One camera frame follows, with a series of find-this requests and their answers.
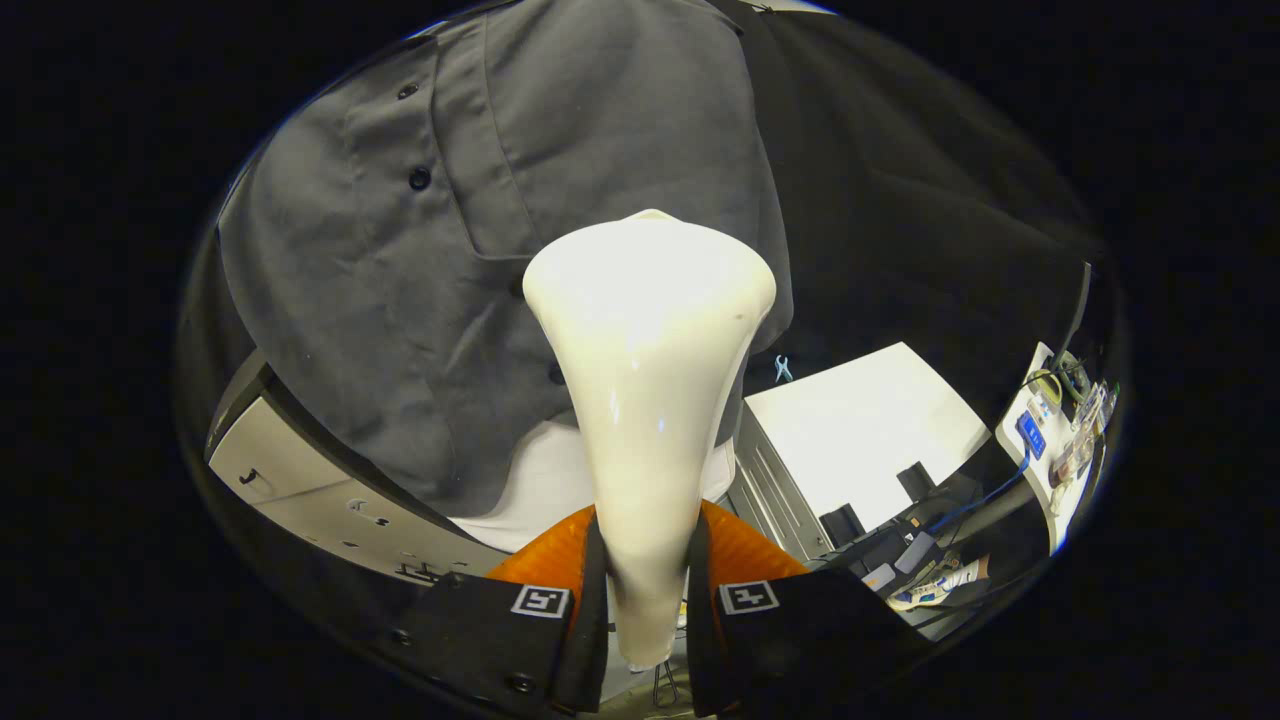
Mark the blue cable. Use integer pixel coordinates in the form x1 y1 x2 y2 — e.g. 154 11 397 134
925 448 1033 533

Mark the white garment steamer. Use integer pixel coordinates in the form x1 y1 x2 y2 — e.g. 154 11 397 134
522 209 778 671

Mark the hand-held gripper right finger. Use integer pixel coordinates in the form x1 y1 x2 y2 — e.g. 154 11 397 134
685 500 931 717

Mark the grey drawer cabinet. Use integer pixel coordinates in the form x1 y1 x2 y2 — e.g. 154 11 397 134
205 350 511 587

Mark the white cabinet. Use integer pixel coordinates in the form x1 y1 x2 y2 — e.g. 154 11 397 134
725 342 993 561

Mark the grey button shirt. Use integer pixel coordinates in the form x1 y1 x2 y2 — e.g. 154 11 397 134
218 0 796 519

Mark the white side desk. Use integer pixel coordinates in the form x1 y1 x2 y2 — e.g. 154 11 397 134
995 342 1113 553

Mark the white sneaker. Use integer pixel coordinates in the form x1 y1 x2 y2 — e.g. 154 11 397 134
885 558 991 613

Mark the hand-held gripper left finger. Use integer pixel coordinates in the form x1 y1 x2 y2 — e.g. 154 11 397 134
385 503 611 716

